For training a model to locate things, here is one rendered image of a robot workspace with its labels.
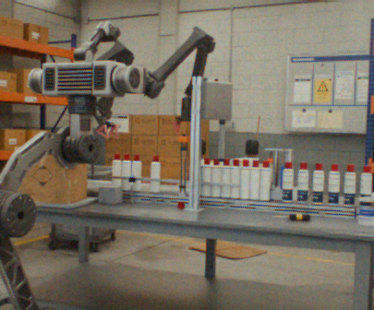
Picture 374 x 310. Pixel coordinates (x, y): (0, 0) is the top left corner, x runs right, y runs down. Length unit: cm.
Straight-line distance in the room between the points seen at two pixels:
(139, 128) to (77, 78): 405
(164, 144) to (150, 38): 244
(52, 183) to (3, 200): 60
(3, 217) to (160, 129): 443
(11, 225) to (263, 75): 572
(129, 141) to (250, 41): 228
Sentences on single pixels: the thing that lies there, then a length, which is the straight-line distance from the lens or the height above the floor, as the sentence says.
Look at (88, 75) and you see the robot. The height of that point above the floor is 146.
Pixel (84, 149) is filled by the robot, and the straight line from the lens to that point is 246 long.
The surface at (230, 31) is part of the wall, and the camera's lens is 771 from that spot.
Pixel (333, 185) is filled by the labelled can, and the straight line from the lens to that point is 268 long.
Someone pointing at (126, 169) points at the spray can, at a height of 100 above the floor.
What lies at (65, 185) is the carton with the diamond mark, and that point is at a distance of 268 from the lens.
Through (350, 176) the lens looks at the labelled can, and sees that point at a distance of 267.
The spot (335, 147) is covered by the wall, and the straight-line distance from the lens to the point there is 714.
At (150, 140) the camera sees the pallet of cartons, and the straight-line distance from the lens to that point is 643.
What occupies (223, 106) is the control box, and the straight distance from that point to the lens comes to 269.
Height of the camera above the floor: 124
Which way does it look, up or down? 3 degrees down
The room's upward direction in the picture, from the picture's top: 2 degrees clockwise
